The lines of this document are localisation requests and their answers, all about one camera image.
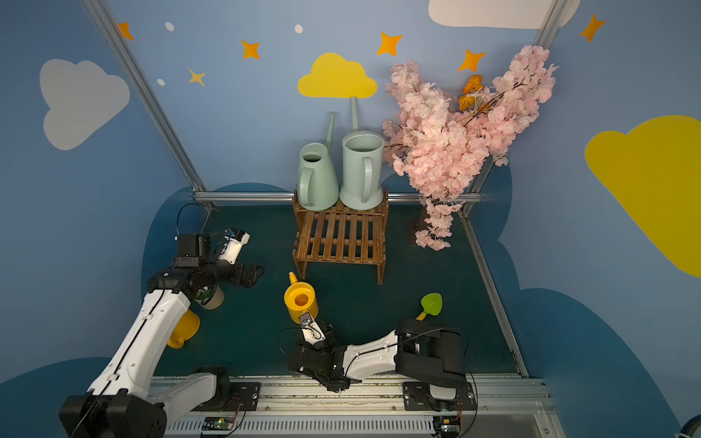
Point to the green watering can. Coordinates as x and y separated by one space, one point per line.
318 186

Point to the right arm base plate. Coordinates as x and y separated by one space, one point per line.
423 397

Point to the small yellow watering can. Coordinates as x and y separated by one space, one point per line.
300 298

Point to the pink cherry blossom tree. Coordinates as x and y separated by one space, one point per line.
441 144

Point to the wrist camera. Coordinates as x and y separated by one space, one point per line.
319 334
195 250

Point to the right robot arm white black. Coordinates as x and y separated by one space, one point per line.
432 354

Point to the aluminium back rail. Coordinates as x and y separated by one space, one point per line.
216 197

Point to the right circuit board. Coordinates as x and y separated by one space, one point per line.
446 427

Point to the large light blue watering can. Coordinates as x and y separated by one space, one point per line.
361 166

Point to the green yellow toy shovel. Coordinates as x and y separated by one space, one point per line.
432 305

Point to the aluminium front rail frame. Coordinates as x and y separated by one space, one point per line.
297 406

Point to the left circuit board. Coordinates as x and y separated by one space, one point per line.
223 425

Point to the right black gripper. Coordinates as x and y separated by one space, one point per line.
324 339

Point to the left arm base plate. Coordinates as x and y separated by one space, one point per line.
236 395

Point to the yellow watering can at left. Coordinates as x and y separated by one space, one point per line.
185 329

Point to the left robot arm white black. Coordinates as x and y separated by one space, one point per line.
118 403

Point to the circuit board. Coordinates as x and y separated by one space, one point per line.
446 427
223 425

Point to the white flower pot plant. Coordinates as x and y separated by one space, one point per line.
210 298

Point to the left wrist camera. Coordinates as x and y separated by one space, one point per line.
195 250

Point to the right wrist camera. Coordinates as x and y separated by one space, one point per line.
319 334

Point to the brown wooden slatted shelf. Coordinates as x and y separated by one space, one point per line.
341 235

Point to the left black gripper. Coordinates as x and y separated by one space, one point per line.
241 272

